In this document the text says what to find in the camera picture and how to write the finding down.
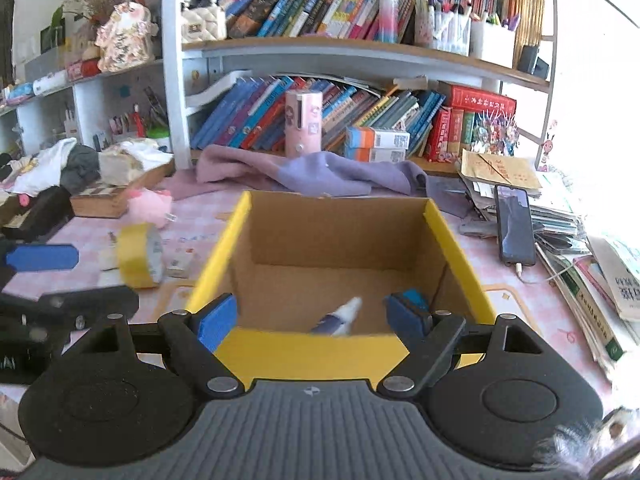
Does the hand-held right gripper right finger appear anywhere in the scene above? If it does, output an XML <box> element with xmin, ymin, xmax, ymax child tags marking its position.
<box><xmin>377</xmin><ymin>289</ymin><xmax>566</xmax><ymax>401</ymax></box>

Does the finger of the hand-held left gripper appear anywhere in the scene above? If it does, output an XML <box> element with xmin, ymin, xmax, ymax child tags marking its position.
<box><xmin>0</xmin><ymin>285</ymin><xmax>140</xmax><ymax>345</ymax></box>
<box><xmin>0</xmin><ymin>240</ymin><xmax>80</xmax><ymax>291</ymax></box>

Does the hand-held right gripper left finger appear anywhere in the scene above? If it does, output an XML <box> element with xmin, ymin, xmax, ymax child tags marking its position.
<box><xmin>70</xmin><ymin>292</ymin><xmax>246</xmax><ymax>401</ymax></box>

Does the white blue correction pen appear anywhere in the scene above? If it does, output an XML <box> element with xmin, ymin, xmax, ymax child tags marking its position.
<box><xmin>310</xmin><ymin>296</ymin><xmax>363</xmax><ymax>337</ymax></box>

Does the yellow tape roll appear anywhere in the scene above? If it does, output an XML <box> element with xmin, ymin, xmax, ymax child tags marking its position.
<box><xmin>116</xmin><ymin>222</ymin><xmax>166</xmax><ymax>290</ymax></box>

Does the yellow cardboard box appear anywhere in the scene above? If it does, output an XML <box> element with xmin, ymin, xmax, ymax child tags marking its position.
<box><xmin>184</xmin><ymin>189</ymin><xmax>497</xmax><ymax>385</ymax></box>

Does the black bag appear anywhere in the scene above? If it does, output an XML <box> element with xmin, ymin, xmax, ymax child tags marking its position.
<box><xmin>0</xmin><ymin>186</ymin><xmax>76</xmax><ymax>242</ymax></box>

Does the wooden tray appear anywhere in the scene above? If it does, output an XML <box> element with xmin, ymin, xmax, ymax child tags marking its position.
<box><xmin>70</xmin><ymin>162</ymin><xmax>176</xmax><ymax>219</ymax></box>

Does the white garment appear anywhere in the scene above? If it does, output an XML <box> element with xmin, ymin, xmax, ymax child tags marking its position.
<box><xmin>10</xmin><ymin>137</ymin><xmax>78</xmax><ymax>197</ymax></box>

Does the grey garment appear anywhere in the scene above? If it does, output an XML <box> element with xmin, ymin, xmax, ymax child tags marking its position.
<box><xmin>60</xmin><ymin>144</ymin><xmax>102</xmax><ymax>193</ymax></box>

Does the pink plush toy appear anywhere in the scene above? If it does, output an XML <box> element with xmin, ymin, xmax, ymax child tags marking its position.
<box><xmin>122</xmin><ymin>186</ymin><xmax>177</xmax><ymax>228</ymax></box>

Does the pink checked tablecloth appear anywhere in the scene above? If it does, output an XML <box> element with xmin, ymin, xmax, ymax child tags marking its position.
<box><xmin>0</xmin><ymin>167</ymin><xmax>613</xmax><ymax>411</ymax></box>

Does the cream cloth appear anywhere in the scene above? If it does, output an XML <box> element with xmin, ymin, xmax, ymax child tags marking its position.
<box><xmin>99</xmin><ymin>139</ymin><xmax>175</xmax><ymax>187</ymax></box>

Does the black smartphone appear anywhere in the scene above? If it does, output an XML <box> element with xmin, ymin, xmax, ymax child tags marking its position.
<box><xmin>494</xmin><ymin>184</ymin><xmax>537</xmax><ymax>267</ymax></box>

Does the purple cloth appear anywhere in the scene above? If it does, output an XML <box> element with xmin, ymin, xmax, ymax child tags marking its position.
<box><xmin>165</xmin><ymin>144</ymin><xmax>431</xmax><ymax>201</ymax></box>

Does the orange and white carton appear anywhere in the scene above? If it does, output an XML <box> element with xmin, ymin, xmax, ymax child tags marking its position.
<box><xmin>344</xmin><ymin>126</ymin><xmax>411</xmax><ymax>163</ymax></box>

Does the brown paper envelope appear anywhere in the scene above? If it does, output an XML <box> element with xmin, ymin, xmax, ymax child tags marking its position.
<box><xmin>460</xmin><ymin>149</ymin><xmax>543</xmax><ymax>193</ymax></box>

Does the pile of books and papers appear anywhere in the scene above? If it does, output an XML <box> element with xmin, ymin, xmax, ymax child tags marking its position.
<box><xmin>457</xmin><ymin>160</ymin><xmax>640</xmax><ymax>386</ymax></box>

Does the colourful figure stand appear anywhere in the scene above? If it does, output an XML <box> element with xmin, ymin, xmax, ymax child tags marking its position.
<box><xmin>471</xmin><ymin>111</ymin><xmax>520</xmax><ymax>157</ymax></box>

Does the row of slanted books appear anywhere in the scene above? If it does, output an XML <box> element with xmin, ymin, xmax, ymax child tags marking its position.
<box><xmin>190</xmin><ymin>75</ymin><xmax>446</xmax><ymax>156</ymax></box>

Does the thick red dictionary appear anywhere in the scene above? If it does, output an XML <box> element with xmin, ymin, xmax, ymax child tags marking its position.
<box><xmin>425</xmin><ymin>81</ymin><xmax>517</xmax><ymax>163</ymax></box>

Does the white wooden bookshelf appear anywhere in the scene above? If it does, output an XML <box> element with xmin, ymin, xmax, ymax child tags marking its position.
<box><xmin>0</xmin><ymin>0</ymin><xmax>558</xmax><ymax>178</ymax></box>

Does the pink cylindrical device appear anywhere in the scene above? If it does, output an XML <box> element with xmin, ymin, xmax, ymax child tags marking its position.
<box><xmin>285</xmin><ymin>90</ymin><xmax>322</xmax><ymax>158</ymax></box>

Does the doll in floral dress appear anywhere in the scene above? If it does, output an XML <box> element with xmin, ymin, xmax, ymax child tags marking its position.
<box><xmin>95</xmin><ymin>2</ymin><xmax>158</xmax><ymax>72</ymax></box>

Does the green potted plant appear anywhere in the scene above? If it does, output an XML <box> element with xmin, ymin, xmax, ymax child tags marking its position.
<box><xmin>39</xmin><ymin>0</ymin><xmax>82</xmax><ymax>53</ymax></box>

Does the white pen box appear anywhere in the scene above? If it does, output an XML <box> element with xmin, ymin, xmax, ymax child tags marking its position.
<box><xmin>470</xmin><ymin>19</ymin><xmax>517</xmax><ymax>69</ymax></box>

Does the small black box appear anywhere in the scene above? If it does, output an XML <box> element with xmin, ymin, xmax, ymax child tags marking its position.
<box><xmin>516</xmin><ymin>45</ymin><xmax>551</xmax><ymax>79</ymax></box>

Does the clear pen holder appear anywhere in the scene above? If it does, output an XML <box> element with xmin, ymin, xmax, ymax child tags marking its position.
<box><xmin>429</xmin><ymin>2</ymin><xmax>472</xmax><ymax>57</ymax></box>

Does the white quilted handbag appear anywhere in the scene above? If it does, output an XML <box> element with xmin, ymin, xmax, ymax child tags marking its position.
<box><xmin>180</xmin><ymin>0</ymin><xmax>227</xmax><ymax>43</ymax></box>

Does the pink blue gradient bottle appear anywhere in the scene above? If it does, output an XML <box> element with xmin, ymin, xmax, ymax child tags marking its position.
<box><xmin>380</xmin><ymin>0</ymin><xmax>402</xmax><ymax>44</ymax></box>

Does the row of colourful shelf books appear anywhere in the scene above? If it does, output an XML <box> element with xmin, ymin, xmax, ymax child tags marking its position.
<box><xmin>217</xmin><ymin>0</ymin><xmax>511</xmax><ymax>41</ymax></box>

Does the white charging cable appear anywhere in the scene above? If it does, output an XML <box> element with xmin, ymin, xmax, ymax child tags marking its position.
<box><xmin>516</xmin><ymin>262</ymin><xmax>571</xmax><ymax>285</ymax></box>

